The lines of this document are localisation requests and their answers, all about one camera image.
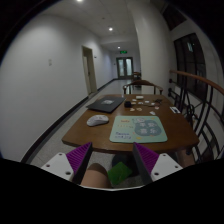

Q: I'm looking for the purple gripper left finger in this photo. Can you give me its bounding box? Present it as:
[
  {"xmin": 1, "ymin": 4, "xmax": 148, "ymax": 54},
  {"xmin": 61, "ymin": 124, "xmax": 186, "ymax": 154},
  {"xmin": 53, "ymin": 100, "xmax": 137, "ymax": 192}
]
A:
[{"xmin": 41, "ymin": 142, "xmax": 94, "ymax": 185}]

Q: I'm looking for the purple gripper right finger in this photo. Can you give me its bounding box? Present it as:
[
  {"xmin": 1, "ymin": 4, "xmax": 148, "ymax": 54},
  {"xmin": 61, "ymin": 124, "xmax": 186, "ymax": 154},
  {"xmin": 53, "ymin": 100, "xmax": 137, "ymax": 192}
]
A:
[{"xmin": 132, "ymin": 142, "xmax": 184, "ymax": 186}]

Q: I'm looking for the green mouse pad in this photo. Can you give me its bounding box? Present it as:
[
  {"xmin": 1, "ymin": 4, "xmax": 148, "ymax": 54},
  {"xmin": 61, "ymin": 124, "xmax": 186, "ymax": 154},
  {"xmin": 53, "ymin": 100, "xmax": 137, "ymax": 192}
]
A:
[{"xmin": 109, "ymin": 116, "xmax": 168, "ymax": 143}]

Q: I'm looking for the white computer mouse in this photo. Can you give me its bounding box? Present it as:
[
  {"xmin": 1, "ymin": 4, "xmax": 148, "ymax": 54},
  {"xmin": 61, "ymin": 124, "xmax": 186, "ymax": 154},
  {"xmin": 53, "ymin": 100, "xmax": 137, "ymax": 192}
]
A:
[{"xmin": 87, "ymin": 115, "xmax": 109, "ymax": 127}]

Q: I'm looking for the green cloth on floor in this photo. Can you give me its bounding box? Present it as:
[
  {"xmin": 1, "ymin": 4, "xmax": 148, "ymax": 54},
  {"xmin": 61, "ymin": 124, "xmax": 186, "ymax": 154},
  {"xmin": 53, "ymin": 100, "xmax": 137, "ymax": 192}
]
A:
[{"xmin": 108, "ymin": 162, "xmax": 132, "ymax": 185}]

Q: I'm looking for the brown wooden table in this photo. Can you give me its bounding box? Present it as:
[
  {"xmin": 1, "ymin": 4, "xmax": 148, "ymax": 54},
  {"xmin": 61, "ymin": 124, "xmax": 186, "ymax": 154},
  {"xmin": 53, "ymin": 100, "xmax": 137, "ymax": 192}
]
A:
[{"xmin": 62, "ymin": 94, "xmax": 199, "ymax": 154}]

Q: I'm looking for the white card on table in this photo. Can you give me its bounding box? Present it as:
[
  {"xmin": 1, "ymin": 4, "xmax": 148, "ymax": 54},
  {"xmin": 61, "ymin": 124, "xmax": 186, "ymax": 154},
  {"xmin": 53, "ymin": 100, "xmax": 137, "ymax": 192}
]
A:
[{"xmin": 170, "ymin": 107, "xmax": 180, "ymax": 114}]

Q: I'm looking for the small black box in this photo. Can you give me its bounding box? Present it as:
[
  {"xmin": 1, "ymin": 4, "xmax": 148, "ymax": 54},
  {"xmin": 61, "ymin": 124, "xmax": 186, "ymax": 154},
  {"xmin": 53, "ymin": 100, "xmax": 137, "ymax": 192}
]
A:
[{"xmin": 124, "ymin": 101, "xmax": 132, "ymax": 108}]

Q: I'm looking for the black laptop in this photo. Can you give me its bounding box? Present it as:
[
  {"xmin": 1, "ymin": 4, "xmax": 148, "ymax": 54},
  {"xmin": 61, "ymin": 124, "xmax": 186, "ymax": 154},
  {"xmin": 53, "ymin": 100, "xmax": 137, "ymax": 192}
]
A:
[{"xmin": 87, "ymin": 96, "xmax": 124, "ymax": 113}]

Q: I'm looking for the wooden chair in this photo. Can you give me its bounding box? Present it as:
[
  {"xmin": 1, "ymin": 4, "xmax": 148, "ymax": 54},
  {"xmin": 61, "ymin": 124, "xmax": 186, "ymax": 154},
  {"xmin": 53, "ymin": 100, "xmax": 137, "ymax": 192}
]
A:
[{"xmin": 123, "ymin": 80, "xmax": 163, "ymax": 95}]

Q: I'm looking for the dark window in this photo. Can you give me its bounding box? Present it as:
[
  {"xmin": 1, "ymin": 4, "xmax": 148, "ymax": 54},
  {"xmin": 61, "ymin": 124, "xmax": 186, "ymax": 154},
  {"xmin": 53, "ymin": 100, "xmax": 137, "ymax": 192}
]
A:
[{"xmin": 174, "ymin": 33, "xmax": 206, "ymax": 99}]

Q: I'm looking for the double glass door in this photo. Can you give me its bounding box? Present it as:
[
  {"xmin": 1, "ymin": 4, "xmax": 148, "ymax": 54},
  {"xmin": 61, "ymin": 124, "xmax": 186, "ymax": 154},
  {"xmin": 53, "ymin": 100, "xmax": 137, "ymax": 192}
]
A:
[{"xmin": 116, "ymin": 57, "xmax": 133, "ymax": 79}]

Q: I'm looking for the wooden stair handrail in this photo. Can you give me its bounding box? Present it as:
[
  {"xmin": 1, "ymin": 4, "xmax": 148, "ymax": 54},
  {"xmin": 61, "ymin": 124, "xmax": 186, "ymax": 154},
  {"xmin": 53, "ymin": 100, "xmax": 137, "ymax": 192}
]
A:
[{"xmin": 169, "ymin": 69, "xmax": 224, "ymax": 96}]

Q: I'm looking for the side doorway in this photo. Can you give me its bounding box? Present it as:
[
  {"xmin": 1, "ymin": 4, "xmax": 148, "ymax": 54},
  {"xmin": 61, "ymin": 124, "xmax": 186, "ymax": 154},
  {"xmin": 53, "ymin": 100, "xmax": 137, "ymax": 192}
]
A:
[{"xmin": 82, "ymin": 46, "xmax": 97, "ymax": 94}]

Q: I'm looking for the green exit sign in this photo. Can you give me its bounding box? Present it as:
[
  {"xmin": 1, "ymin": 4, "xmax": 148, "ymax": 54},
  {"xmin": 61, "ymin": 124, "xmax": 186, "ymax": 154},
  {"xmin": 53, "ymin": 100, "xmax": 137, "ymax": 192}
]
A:
[{"xmin": 120, "ymin": 50, "xmax": 127, "ymax": 54}]

